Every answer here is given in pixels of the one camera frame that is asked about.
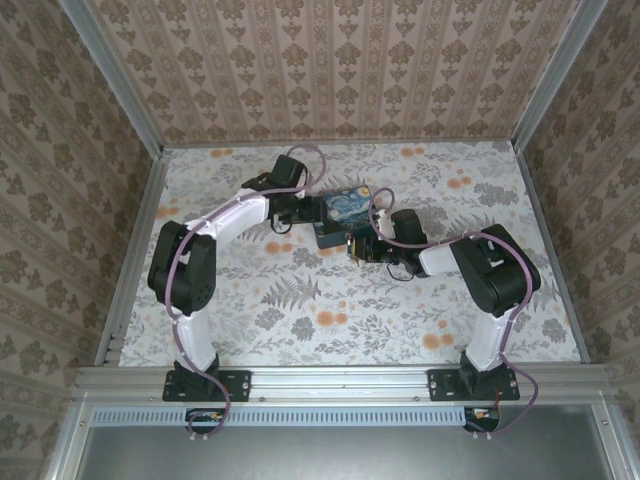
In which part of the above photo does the grey slotted cable duct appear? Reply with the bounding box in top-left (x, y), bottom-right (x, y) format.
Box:
top-left (92, 405), bottom-right (471, 427)

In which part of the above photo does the blue starry night tin box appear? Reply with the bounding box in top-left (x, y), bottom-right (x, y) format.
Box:
top-left (313, 184), bottom-right (374, 250)

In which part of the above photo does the grey metal sheet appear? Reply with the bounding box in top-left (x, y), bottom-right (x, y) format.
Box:
top-left (79, 424), bottom-right (616, 480)

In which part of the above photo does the black controller board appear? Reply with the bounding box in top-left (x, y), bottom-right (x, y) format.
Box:
top-left (185, 407), bottom-right (227, 435)
top-left (463, 405), bottom-right (502, 434)

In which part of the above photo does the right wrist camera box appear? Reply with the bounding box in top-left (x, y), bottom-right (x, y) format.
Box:
top-left (373, 208), bottom-right (396, 235)

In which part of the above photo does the aluminium corner post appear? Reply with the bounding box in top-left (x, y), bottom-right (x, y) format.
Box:
top-left (59, 0), bottom-right (167, 157)
top-left (511, 0), bottom-right (610, 152)

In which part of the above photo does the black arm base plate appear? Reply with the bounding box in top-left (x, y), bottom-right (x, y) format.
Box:
top-left (428, 368), bottom-right (521, 403)
top-left (162, 368), bottom-right (252, 403)

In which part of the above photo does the aluminium cross rail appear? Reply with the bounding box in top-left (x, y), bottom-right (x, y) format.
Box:
top-left (74, 363), bottom-right (617, 403)

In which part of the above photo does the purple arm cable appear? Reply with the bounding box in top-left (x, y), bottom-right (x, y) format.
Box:
top-left (167, 144), bottom-right (329, 441)
top-left (368, 187), bottom-right (540, 440)

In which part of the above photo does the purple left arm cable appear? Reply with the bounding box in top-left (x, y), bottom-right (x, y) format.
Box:
top-left (167, 144), bottom-right (329, 441)

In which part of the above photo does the aluminium side rail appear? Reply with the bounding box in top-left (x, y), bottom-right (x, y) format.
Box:
top-left (514, 147), bottom-right (592, 364)
top-left (93, 149), bottom-right (170, 367)

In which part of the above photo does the floral patterned table cover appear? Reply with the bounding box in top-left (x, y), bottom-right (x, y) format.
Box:
top-left (119, 142), bottom-right (584, 369)

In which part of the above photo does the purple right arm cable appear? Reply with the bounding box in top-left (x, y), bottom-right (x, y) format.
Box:
top-left (368, 187), bottom-right (540, 440)

